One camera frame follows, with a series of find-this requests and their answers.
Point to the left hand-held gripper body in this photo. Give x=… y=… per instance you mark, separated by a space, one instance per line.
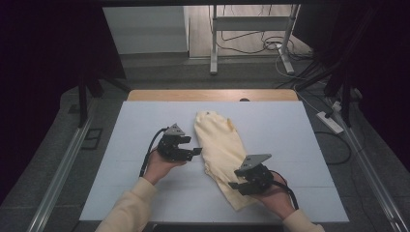
x=172 y=148

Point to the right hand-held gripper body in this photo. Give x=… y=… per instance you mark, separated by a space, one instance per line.
x=257 y=179

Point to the cream baby pants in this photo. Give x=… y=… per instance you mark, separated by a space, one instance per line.
x=219 y=145

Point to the person's left hand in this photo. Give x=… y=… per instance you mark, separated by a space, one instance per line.
x=161 y=169

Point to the person's right hand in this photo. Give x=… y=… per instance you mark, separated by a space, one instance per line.
x=275 y=199

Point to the light blue table mat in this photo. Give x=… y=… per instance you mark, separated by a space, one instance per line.
x=135 y=129

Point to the wooden table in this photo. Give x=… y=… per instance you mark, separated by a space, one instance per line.
x=193 y=95

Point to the black table grommet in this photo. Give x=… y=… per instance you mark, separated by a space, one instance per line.
x=244 y=99

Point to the dark floor plate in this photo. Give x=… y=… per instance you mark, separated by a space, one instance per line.
x=92 y=139

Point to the white power strip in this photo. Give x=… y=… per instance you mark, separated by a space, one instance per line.
x=330 y=122

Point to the black metal stand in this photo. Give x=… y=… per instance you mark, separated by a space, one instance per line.
x=83 y=96
x=345 y=96

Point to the small white plug adapter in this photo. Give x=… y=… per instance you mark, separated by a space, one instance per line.
x=336 y=106

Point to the aluminium rail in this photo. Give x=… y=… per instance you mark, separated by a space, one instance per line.
x=370 y=174
x=61 y=174

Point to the white wall panel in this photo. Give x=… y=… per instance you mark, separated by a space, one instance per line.
x=145 y=29

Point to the white metal stand frame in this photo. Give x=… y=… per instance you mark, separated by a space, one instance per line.
x=248 y=23

